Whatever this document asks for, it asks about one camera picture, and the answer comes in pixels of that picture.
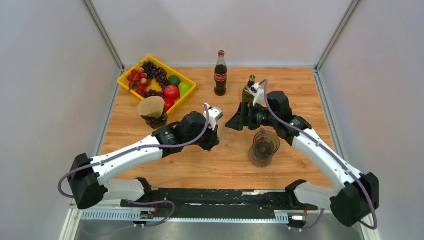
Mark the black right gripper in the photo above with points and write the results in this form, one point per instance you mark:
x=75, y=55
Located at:
x=249, y=110

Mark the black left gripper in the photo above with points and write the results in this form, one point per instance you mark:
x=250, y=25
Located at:
x=213, y=140

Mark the grey coffee dripper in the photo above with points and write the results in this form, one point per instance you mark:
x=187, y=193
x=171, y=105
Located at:
x=265, y=144

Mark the amber coffee dripper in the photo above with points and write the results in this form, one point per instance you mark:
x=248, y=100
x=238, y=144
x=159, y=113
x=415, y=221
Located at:
x=156, y=123

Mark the brown paper coffee filter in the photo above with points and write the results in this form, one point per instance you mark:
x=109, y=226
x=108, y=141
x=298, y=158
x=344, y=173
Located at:
x=152, y=107

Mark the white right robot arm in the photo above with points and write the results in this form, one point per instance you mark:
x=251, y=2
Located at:
x=354, y=195

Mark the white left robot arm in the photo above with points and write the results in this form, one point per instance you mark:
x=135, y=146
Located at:
x=92, y=180

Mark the green glass bottle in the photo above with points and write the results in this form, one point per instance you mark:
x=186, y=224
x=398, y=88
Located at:
x=247, y=89

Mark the red apple lower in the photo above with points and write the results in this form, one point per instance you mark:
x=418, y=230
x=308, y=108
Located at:
x=168, y=103

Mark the red apple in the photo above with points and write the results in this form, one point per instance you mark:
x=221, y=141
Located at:
x=172, y=92
x=168, y=103

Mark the green pear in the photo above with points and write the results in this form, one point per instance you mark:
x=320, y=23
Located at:
x=183, y=88

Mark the red apple upper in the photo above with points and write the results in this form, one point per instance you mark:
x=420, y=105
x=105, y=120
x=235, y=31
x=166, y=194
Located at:
x=172, y=92

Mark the glass carafe right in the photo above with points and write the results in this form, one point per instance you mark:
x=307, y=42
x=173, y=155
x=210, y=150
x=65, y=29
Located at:
x=258, y=160

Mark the green lime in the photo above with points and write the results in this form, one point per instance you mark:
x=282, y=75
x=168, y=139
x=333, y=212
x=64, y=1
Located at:
x=174, y=80

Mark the dark grape bunch lower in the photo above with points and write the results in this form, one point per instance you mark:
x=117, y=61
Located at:
x=152, y=93

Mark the dark grape bunch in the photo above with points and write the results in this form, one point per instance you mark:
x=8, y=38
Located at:
x=152, y=93
x=156, y=73

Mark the cola glass bottle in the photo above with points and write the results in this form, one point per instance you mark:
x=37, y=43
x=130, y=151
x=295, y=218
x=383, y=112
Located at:
x=220, y=74

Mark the dark grape bunch upper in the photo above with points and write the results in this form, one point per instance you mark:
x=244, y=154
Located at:
x=156, y=73

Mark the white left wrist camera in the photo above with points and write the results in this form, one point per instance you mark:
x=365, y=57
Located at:
x=212, y=115

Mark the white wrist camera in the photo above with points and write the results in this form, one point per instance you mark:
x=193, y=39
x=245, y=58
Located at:
x=257, y=94
x=212, y=115

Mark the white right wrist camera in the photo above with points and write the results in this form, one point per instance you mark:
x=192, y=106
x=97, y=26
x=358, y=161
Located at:
x=257, y=94

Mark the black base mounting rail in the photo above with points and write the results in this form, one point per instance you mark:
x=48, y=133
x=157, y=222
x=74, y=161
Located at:
x=246, y=204

